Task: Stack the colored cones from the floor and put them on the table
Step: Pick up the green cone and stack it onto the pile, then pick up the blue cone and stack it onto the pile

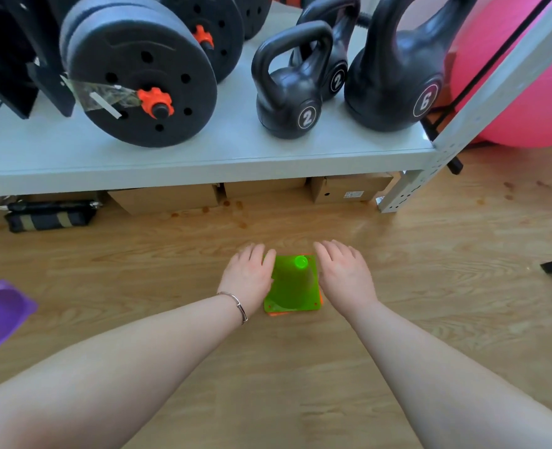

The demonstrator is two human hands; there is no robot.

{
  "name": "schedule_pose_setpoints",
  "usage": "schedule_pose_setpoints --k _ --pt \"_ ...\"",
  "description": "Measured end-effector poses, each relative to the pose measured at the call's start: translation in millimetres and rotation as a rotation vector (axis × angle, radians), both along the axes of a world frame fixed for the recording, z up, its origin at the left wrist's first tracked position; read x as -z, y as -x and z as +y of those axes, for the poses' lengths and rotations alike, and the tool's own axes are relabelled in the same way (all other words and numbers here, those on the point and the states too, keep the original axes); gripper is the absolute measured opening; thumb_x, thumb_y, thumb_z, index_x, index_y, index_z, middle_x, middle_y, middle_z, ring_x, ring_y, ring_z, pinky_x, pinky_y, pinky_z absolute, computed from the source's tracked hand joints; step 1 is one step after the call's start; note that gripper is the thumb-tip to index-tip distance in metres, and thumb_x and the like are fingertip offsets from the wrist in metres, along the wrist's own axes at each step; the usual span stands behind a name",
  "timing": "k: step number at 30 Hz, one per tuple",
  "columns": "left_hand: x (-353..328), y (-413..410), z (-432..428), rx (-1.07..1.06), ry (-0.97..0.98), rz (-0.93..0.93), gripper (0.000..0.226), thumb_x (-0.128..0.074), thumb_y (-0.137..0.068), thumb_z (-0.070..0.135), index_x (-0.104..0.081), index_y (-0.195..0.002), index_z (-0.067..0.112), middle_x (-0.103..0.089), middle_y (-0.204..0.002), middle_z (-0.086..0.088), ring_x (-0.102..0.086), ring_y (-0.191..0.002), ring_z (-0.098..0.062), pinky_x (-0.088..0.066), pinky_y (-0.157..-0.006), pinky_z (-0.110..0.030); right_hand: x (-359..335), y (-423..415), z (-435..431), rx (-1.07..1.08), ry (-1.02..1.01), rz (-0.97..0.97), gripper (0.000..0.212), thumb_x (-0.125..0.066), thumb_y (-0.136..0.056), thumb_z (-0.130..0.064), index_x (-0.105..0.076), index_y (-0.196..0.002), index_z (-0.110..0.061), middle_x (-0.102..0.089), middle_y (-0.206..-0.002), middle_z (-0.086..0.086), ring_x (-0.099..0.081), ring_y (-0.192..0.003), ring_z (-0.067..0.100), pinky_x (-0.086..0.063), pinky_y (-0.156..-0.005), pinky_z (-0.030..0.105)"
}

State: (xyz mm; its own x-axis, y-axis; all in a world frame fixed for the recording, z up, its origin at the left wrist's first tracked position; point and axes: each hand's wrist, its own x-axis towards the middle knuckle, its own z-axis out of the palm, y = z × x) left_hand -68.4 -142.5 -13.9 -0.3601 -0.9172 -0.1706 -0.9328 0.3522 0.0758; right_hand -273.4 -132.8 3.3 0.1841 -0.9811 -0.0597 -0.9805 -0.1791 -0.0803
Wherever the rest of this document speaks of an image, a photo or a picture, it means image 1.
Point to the black metal bracket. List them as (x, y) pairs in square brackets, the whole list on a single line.
[(4, 79), (51, 88)]

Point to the orange plastic cone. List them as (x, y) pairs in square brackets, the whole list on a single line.
[(278, 314)]

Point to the cardboard box with white label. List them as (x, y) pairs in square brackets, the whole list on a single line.
[(336, 189)]

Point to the large black kettlebell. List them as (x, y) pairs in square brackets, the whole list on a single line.
[(388, 88)]

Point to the pink exercise ball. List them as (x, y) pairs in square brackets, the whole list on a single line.
[(537, 121)]

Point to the black striped weight bag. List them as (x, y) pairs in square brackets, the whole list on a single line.
[(47, 220)]

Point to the clear tape strip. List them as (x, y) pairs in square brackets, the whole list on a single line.
[(98, 95)]

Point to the person's right hand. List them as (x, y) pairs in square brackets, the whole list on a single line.
[(346, 280)]

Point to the plain cardboard box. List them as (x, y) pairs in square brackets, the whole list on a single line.
[(262, 187), (163, 200)]

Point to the grey metal shelf rack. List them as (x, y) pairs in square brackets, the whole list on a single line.
[(210, 154)]

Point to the person's right forearm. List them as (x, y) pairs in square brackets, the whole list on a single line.
[(444, 383)]

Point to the person's left forearm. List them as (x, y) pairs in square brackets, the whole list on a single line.
[(117, 378)]

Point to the small black kettlebell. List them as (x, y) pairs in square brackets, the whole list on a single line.
[(285, 102), (336, 65)]

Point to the black dumbbell with orange collar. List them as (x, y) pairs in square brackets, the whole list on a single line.
[(229, 42)]

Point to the black stand frame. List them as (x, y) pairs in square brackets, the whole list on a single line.
[(455, 165)]

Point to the green plastic cone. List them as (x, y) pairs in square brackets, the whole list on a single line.
[(290, 289)]

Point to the person's left hand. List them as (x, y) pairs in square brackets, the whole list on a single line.
[(248, 280)]

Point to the purple plastic cone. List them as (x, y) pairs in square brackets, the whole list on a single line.
[(0, 317)]

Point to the black dumbbell with taped plate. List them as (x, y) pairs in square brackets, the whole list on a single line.
[(201, 98)]

